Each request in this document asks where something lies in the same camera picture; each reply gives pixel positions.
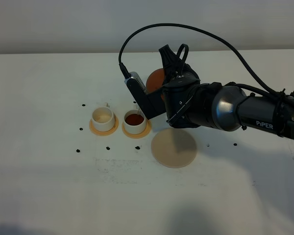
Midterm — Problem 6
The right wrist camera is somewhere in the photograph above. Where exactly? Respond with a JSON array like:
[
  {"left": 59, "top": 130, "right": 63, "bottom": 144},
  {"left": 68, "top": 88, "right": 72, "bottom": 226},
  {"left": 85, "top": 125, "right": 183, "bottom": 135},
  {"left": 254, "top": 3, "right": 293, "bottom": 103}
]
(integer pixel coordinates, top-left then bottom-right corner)
[{"left": 124, "top": 71, "right": 166, "bottom": 119}]

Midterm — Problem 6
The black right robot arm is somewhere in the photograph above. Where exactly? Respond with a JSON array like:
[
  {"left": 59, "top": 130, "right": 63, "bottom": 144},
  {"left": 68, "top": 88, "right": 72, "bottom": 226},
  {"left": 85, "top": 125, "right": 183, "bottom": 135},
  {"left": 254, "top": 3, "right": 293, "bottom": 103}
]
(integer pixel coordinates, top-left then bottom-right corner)
[{"left": 159, "top": 44, "right": 294, "bottom": 140}]

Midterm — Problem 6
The orange saucer left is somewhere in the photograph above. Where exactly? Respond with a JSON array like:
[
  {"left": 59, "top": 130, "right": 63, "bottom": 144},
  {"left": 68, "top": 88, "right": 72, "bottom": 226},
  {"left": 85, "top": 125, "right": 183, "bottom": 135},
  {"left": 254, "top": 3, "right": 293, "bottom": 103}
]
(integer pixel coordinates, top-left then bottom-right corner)
[{"left": 89, "top": 114, "right": 119, "bottom": 136}]

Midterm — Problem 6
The white teacup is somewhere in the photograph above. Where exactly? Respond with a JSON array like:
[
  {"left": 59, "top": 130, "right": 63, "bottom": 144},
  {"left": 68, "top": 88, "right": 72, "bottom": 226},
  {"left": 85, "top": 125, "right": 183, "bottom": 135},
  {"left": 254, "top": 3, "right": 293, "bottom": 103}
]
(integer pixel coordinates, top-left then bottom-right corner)
[
  {"left": 123, "top": 104, "right": 146, "bottom": 125},
  {"left": 92, "top": 103, "right": 114, "bottom": 123}
]

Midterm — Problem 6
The white teacup right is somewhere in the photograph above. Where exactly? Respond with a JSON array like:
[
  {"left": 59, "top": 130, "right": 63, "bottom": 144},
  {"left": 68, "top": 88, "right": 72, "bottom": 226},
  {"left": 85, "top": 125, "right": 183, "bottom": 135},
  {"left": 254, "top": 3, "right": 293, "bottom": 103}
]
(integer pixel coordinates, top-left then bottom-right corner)
[{"left": 123, "top": 104, "right": 146, "bottom": 125}]

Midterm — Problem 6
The beige round teapot coaster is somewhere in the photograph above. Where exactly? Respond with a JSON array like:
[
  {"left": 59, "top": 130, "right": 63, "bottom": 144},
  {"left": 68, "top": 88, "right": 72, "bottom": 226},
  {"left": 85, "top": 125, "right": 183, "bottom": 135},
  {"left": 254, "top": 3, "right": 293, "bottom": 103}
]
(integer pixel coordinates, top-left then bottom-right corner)
[{"left": 151, "top": 128, "right": 197, "bottom": 168}]

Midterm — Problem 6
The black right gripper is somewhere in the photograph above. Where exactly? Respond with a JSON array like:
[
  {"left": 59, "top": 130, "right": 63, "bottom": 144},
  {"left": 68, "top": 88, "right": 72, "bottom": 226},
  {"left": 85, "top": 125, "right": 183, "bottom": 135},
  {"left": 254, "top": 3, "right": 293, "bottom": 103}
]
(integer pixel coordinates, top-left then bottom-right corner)
[{"left": 159, "top": 45, "right": 216, "bottom": 128}]

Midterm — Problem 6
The black right camera cable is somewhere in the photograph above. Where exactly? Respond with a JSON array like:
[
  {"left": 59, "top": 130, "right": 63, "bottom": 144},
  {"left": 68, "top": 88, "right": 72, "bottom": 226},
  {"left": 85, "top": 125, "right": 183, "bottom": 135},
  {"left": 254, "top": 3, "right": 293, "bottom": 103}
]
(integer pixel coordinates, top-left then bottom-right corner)
[{"left": 118, "top": 23, "right": 285, "bottom": 95}]

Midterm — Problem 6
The white teacup left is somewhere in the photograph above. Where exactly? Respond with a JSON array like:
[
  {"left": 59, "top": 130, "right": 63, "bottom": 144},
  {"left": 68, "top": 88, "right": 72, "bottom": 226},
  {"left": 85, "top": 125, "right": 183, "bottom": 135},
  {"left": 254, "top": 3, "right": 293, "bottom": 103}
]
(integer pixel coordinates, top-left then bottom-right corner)
[{"left": 92, "top": 103, "right": 114, "bottom": 123}]

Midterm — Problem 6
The orange saucer right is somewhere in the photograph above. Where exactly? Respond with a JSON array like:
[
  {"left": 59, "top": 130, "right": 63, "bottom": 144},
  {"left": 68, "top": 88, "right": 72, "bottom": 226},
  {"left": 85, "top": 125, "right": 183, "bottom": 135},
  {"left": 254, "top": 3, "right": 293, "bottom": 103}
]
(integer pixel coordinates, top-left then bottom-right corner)
[{"left": 122, "top": 119, "right": 151, "bottom": 139}]

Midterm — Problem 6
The orange saucer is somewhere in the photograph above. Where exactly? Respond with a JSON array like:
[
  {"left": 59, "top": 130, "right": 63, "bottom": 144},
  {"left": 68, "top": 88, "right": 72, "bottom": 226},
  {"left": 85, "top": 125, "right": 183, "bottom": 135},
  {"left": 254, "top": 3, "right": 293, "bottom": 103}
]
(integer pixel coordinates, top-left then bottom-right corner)
[
  {"left": 122, "top": 119, "right": 151, "bottom": 139},
  {"left": 89, "top": 114, "right": 119, "bottom": 136}
]

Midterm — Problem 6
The brown clay teapot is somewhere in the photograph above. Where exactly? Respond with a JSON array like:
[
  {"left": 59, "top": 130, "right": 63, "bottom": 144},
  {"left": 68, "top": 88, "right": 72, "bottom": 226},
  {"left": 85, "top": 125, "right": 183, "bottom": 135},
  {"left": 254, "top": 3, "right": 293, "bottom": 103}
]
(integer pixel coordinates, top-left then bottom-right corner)
[{"left": 146, "top": 69, "right": 165, "bottom": 101}]

